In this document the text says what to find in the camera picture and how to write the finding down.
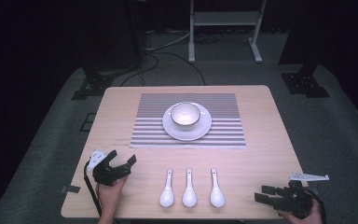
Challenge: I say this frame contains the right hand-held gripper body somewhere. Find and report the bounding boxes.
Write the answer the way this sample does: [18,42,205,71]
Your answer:
[274,172,330,219]

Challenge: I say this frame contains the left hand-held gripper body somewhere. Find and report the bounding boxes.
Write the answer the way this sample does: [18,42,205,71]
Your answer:
[86,149,132,188]

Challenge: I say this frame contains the person's left hand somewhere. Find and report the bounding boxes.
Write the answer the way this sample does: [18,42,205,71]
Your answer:
[96,175,129,217]

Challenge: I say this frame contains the person's right hand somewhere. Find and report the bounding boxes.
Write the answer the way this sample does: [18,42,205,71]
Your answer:
[277,199,324,224]

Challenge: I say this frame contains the black tape piece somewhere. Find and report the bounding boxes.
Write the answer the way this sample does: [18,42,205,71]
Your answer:
[64,184,82,194]

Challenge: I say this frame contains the white ceramic spoon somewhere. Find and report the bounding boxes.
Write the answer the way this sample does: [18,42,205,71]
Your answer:
[182,168,198,208]
[210,168,226,208]
[158,168,175,208]

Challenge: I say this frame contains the white round plate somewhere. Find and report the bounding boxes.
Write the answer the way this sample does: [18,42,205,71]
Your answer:
[161,102,213,142]

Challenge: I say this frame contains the grey striped placemat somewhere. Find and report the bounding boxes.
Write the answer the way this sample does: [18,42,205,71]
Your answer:
[130,92,247,149]

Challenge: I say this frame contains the white bowl with dark rim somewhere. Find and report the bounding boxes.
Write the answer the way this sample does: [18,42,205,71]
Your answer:
[170,102,202,132]

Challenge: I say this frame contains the black stand base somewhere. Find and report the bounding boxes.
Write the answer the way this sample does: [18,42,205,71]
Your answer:
[281,63,331,99]
[71,65,117,102]

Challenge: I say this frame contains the white metal stand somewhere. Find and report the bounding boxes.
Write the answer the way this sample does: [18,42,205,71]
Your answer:
[187,0,268,64]

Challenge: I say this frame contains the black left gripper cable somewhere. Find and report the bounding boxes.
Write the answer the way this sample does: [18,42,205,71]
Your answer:
[83,160,103,217]

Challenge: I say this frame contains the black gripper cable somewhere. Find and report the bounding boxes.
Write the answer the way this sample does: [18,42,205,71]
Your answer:
[306,188,328,224]
[83,160,103,217]

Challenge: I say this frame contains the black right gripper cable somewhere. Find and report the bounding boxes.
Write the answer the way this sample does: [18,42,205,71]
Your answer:
[306,188,328,224]

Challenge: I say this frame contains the black floor cable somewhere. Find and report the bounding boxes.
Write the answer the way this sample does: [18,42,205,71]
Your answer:
[119,51,207,88]

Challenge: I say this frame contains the grey floor cable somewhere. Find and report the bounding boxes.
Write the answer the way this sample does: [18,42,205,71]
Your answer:
[145,30,191,52]

